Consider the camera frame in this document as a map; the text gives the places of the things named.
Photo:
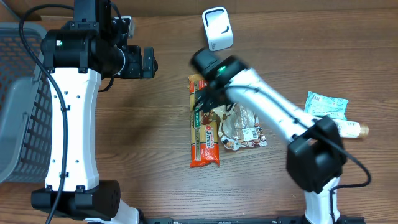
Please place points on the clear pouch of brown powder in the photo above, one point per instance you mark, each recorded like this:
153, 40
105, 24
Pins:
239, 127

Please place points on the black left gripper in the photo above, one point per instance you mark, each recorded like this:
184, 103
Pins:
138, 70

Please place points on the white Pantene shampoo tube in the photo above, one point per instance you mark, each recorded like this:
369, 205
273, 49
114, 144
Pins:
351, 129

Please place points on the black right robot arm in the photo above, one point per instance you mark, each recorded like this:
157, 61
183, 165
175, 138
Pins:
315, 154

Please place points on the orange spaghetti packet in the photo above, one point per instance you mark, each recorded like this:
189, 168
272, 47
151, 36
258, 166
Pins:
204, 137

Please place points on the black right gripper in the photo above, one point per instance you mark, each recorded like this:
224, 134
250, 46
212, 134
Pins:
208, 99

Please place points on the white barcode scanner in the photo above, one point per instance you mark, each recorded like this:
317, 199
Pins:
217, 28

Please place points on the teal wet wipes packet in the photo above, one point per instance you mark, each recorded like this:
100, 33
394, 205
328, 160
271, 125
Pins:
320, 105

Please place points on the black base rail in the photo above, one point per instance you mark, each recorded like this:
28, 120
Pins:
278, 220

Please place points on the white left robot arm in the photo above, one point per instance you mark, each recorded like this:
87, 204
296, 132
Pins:
76, 58

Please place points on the grey plastic basket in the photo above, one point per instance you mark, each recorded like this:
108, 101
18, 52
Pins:
26, 112

